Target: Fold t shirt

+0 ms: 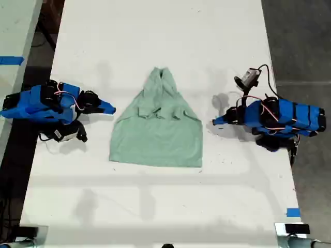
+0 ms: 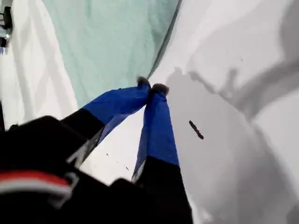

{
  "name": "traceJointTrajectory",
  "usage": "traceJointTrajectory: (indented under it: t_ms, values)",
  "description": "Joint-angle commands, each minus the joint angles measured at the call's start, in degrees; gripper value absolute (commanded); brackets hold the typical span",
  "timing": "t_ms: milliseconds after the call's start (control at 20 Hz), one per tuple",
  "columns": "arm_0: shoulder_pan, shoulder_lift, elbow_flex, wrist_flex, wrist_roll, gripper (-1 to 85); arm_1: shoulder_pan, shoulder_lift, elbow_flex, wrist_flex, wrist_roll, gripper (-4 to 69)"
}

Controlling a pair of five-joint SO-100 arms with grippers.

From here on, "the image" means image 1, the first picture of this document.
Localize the pale green T-shirt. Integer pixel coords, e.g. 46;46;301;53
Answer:
109;67;203;168

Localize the black table clamp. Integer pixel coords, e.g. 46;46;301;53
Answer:
289;141;298;166

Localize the long blue tape strip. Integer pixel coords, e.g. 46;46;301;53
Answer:
0;56;25;66

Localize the white side table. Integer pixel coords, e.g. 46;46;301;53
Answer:
0;0;44;162

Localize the short blue tape piece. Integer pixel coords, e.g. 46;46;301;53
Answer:
286;207;302;218

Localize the small black box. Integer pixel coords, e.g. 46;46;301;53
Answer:
284;224;311;235
18;225;39;237

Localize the grey metal pole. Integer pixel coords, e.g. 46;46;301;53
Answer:
286;237;331;248

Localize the camera black stalk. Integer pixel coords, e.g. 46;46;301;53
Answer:
73;120;88;143
240;86;253;107

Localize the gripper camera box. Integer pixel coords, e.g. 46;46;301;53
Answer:
53;128;79;143
233;68;261;90

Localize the camera black cable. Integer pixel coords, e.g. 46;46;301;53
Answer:
258;64;279;99
38;132;56;142

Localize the metal bracket plate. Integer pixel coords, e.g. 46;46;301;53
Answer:
14;225;50;248
274;222;308;248

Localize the black floor cable bundle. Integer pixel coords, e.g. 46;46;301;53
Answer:
0;195;22;235

